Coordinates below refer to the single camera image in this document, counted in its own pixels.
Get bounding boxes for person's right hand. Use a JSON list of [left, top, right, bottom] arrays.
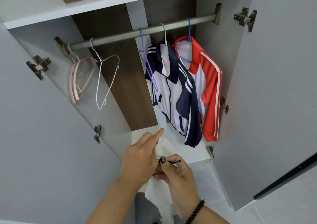
[[153, 154, 201, 220]]

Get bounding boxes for person's left hand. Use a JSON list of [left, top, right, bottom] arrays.
[[118, 128, 165, 190]]

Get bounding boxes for white garment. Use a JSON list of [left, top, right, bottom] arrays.
[[137, 137, 184, 224]]

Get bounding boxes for person's right forearm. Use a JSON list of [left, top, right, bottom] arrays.
[[188, 205, 231, 224]]

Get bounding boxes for person's left forearm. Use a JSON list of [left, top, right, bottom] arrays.
[[85, 178, 147, 224]]

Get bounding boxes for grey trousers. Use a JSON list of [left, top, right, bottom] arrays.
[[134, 192, 159, 224]]

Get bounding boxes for navy and white jacket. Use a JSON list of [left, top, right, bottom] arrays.
[[145, 40, 202, 148]]

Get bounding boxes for red and white jacket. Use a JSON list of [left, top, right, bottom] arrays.
[[174, 36, 222, 142]]

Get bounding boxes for grey wardrobe cabinet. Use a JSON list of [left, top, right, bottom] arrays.
[[0, 0, 256, 165]]

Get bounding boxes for purple clothes hanger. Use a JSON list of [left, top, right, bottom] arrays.
[[138, 28, 159, 93]]

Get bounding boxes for pink clothes hanger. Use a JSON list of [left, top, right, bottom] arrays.
[[62, 43, 96, 104], [67, 43, 98, 101]]

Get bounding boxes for grey wardrobe door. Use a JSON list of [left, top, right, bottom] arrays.
[[212, 0, 317, 212], [0, 22, 135, 224]]

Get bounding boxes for beige clothes hanger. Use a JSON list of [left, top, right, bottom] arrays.
[[160, 23, 171, 68]]

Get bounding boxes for blue clothes hanger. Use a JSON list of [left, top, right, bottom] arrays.
[[179, 18, 193, 64]]

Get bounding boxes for black beaded bracelet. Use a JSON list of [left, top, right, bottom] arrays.
[[184, 199, 206, 224]]

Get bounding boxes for white wire clothes hanger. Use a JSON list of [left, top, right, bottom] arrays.
[[90, 38, 120, 110]]

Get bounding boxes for black door handle strip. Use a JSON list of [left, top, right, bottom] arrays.
[[253, 153, 317, 200]]

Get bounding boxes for grey metal clothes rail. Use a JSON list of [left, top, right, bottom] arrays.
[[54, 3, 222, 58]]

